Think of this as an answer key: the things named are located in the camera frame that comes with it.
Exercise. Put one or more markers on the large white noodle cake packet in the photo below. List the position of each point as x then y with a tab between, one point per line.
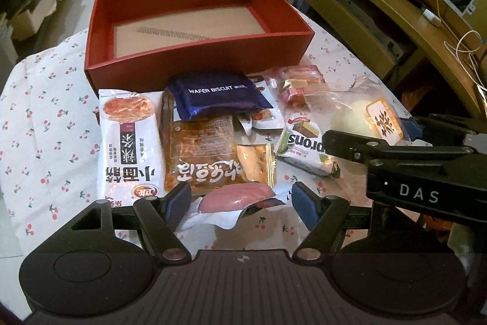
129	157

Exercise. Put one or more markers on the white green wafer packet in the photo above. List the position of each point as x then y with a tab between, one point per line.
300	142

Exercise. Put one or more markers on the blue wafer biscuit packet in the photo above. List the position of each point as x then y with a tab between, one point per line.
217	92

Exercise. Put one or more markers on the white charger plug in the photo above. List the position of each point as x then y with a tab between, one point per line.
432	16

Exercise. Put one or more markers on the white pink sausage packet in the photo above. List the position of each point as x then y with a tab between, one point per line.
236	197

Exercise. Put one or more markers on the gold foil snack packet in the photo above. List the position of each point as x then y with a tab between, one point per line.
258	165

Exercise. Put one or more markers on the red cardboard box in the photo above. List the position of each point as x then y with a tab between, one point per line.
152	70

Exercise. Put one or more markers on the clear bun packet yellow label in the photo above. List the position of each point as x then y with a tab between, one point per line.
354	108

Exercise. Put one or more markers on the orange clear snack packet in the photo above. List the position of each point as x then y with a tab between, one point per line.
201	153

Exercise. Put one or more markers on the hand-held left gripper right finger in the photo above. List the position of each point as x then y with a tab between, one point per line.
306	205

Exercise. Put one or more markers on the white cardboard box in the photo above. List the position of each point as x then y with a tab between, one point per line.
34	16

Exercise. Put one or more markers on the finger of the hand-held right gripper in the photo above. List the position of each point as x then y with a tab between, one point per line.
413	127
357	148

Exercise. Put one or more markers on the small white red pouch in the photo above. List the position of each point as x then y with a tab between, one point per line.
263	121

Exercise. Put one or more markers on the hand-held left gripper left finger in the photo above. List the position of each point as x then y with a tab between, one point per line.
179	205

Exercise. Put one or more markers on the red clear pastry packet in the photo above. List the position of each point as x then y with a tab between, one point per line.
300	81

